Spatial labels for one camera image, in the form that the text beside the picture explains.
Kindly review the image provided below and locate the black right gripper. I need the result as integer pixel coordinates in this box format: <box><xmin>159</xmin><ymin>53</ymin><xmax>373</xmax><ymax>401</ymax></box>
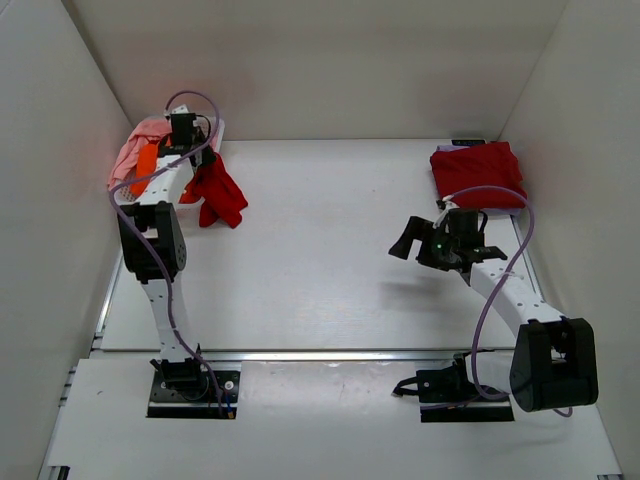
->
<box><xmin>388</xmin><ymin>217</ymin><xmax>458</xmax><ymax>272</ymax></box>

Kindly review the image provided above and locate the bright red t-shirt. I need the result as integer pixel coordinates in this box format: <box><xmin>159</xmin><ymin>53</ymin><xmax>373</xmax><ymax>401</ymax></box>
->
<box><xmin>180</xmin><ymin>152</ymin><xmax>248</xmax><ymax>229</ymax></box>

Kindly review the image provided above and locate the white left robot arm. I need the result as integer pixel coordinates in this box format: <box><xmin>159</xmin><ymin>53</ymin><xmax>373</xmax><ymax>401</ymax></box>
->
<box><xmin>111</xmin><ymin>111</ymin><xmax>219</xmax><ymax>401</ymax></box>

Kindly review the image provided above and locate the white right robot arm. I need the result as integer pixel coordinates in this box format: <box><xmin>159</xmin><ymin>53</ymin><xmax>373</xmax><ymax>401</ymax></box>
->
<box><xmin>389</xmin><ymin>208</ymin><xmax>599</xmax><ymax>413</ymax></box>

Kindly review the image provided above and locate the orange t-shirt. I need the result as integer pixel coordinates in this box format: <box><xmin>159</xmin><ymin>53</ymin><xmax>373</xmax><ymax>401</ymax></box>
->
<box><xmin>129</xmin><ymin>143</ymin><xmax>158</xmax><ymax>198</ymax></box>

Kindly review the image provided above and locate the pink t-shirt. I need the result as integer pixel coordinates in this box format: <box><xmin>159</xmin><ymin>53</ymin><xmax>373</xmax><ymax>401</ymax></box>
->
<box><xmin>107</xmin><ymin>116</ymin><xmax>171</xmax><ymax>189</ymax></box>

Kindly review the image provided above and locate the white plastic laundry basket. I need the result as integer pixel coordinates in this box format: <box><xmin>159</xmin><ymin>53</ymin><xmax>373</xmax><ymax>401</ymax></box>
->
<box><xmin>114</xmin><ymin>116</ymin><xmax>225</xmax><ymax>210</ymax></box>

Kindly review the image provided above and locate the small black label plate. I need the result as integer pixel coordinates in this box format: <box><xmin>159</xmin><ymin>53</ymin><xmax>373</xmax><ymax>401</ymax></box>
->
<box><xmin>451</xmin><ymin>139</ymin><xmax>486</xmax><ymax>148</ymax></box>

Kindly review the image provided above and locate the folded dark red t-shirt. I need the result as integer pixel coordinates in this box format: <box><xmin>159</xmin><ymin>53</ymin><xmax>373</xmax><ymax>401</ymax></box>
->
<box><xmin>430</xmin><ymin>142</ymin><xmax>527</xmax><ymax>210</ymax></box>

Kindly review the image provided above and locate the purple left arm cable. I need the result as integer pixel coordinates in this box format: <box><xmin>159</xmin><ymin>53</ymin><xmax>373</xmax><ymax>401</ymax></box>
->
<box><xmin>108</xmin><ymin>89</ymin><xmax>232</xmax><ymax>419</ymax></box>

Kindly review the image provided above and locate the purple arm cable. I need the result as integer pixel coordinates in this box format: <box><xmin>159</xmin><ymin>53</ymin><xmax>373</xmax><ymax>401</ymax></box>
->
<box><xmin>419</xmin><ymin>185</ymin><xmax>574</xmax><ymax>418</ymax></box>
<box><xmin>108</xmin><ymin>89</ymin><xmax>232</xmax><ymax>419</ymax></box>

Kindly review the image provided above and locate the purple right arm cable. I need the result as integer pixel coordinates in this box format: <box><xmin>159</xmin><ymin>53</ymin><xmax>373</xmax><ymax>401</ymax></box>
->
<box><xmin>419</xmin><ymin>185</ymin><xmax>574</xmax><ymax>418</ymax></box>

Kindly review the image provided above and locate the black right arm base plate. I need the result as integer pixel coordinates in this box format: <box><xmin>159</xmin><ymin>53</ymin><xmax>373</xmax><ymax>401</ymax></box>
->
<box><xmin>392</xmin><ymin>366</ymin><xmax>515</xmax><ymax>423</ymax></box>

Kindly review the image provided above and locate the aluminium table edge rail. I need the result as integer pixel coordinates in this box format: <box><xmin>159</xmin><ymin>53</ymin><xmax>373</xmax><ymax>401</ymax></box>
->
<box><xmin>89</xmin><ymin>219</ymin><xmax>566</xmax><ymax>366</ymax></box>

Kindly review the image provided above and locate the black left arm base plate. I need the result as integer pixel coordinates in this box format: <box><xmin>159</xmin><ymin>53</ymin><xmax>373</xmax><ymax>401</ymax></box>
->
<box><xmin>146</xmin><ymin>369</ymin><xmax>241</xmax><ymax>420</ymax></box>

